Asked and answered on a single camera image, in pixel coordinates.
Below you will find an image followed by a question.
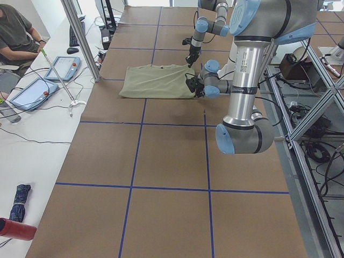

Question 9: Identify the aluminium frame rack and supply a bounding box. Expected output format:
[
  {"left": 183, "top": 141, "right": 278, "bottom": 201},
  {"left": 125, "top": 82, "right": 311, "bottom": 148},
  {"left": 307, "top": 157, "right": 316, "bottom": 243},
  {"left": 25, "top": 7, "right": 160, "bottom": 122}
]
[{"left": 269, "top": 40, "right": 343, "bottom": 257}]

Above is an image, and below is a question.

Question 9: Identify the seated person in grey shirt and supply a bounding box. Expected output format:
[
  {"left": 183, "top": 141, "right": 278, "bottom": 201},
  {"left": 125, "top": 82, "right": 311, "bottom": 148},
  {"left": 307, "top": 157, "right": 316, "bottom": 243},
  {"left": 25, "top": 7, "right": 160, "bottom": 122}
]
[{"left": 1, "top": 4, "right": 46, "bottom": 77}]

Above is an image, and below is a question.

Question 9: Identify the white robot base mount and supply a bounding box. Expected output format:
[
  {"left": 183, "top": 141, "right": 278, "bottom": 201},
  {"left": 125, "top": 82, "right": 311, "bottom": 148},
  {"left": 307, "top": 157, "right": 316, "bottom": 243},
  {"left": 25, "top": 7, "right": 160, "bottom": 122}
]
[{"left": 218, "top": 40, "right": 238, "bottom": 80}]

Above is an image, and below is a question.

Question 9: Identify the red bottle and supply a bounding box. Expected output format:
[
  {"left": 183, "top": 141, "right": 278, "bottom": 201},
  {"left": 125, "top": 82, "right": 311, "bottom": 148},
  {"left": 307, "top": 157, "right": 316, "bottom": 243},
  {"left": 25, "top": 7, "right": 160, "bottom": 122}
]
[{"left": 1, "top": 218, "right": 37, "bottom": 241}]

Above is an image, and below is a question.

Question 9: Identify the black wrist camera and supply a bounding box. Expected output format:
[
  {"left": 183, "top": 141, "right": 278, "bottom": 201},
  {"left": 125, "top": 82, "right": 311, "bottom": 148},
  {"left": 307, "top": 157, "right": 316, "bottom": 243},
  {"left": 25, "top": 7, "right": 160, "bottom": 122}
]
[
  {"left": 182, "top": 37, "right": 192, "bottom": 46},
  {"left": 185, "top": 73, "right": 198, "bottom": 93}
]

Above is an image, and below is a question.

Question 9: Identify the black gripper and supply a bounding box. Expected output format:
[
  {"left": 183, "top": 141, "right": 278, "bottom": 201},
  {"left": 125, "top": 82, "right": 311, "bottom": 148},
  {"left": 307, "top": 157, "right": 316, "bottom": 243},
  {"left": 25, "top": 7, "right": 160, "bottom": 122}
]
[
  {"left": 185, "top": 45, "right": 201, "bottom": 65},
  {"left": 195, "top": 78, "right": 205, "bottom": 98}
]

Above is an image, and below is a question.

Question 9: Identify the black computer mouse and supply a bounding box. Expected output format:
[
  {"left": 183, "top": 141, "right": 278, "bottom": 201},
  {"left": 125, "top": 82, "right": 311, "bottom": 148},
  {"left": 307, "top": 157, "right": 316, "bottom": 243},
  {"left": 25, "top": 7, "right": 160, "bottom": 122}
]
[{"left": 66, "top": 47, "right": 79, "bottom": 54}]

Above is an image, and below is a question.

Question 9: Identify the lower teach pendant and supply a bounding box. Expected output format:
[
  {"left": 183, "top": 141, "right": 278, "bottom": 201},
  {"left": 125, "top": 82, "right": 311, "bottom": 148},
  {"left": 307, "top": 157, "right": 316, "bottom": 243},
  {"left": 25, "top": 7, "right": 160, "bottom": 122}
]
[{"left": 10, "top": 78, "right": 58, "bottom": 111}]

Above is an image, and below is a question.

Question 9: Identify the black keyboard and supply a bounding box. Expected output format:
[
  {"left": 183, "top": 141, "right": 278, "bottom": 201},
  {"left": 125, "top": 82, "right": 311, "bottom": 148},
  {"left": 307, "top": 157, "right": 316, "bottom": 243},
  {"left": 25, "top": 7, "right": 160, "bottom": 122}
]
[{"left": 69, "top": 20, "right": 86, "bottom": 47}]

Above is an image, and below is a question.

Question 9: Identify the aluminium frame post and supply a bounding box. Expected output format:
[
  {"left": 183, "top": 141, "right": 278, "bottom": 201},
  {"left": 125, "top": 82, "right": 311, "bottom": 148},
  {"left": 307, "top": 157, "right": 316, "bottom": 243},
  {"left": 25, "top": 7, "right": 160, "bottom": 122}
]
[{"left": 61, "top": 0, "right": 101, "bottom": 82}]

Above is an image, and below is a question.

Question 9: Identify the white grabber stick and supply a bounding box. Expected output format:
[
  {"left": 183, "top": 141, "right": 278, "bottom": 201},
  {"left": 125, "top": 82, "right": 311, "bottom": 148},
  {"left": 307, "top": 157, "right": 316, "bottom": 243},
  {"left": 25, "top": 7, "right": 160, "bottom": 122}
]
[{"left": 41, "top": 48, "right": 87, "bottom": 117}]

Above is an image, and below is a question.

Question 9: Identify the upper teach pendant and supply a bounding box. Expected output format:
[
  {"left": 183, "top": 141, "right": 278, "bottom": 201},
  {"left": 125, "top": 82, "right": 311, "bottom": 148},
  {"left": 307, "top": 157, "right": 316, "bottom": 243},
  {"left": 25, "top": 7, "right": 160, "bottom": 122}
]
[{"left": 44, "top": 56, "right": 81, "bottom": 82}]

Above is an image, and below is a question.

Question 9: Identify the sage green long-sleeve shirt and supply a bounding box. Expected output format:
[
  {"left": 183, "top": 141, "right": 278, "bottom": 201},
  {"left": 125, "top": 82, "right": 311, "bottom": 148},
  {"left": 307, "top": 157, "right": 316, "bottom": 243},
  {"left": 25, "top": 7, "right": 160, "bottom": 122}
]
[{"left": 119, "top": 64, "right": 195, "bottom": 99}]

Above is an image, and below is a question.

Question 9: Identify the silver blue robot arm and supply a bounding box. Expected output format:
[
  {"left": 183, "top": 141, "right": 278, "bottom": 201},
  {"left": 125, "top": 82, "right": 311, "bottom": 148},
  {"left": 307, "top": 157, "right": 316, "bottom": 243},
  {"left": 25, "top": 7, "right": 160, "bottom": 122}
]
[
  {"left": 182, "top": 1, "right": 230, "bottom": 68},
  {"left": 187, "top": 1, "right": 323, "bottom": 154}
]

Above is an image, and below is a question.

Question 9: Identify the dark blue folded umbrella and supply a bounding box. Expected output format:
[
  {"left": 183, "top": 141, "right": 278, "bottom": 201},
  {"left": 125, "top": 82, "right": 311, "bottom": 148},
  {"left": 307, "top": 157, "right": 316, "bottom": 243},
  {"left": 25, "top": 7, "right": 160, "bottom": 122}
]
[{"left": 9, "top": 184, "right": 31, "bottom": 223}]

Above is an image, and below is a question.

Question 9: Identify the teach pendant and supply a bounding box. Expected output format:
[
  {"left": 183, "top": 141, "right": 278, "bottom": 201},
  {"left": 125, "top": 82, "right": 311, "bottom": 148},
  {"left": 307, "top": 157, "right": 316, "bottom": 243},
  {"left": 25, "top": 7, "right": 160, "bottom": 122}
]
[
  {"left": 44, "top": 56, "right": 81, "bottom": 82},
  {"left": 10, "top": 78, "right": 58, "bottom": 111}
]

